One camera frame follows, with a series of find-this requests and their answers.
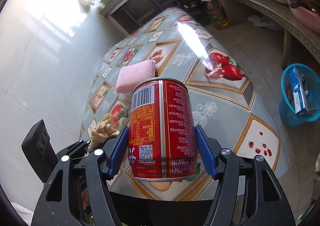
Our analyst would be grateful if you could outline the white rag on floor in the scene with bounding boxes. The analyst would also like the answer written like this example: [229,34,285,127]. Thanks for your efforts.
[247,15,284,32]

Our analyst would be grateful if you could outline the cooking oil bottle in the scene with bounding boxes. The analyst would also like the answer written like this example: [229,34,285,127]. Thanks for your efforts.
[205,0,228,30]

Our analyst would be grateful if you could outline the red drink can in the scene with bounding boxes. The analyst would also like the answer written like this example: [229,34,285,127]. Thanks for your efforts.
[128,78,198,182]

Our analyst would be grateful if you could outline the brown paper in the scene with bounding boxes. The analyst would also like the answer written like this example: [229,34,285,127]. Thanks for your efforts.
[86,113,120,156]

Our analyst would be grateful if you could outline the small white blue box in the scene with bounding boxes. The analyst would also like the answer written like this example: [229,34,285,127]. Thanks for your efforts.
[289,67,308,116]

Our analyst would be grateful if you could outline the perforated metal shelf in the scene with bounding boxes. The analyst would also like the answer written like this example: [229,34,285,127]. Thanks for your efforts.
[236,0,319,61]

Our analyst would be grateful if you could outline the pink sponge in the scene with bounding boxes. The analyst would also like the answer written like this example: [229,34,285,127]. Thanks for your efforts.
[115,60,156,93]

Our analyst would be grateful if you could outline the pink plastic basin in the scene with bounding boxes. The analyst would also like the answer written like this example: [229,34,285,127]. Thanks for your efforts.
[287,0,320,33]

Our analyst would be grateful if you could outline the blue plastic trash basket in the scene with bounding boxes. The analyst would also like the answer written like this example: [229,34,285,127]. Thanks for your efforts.
[279,63,319,127]

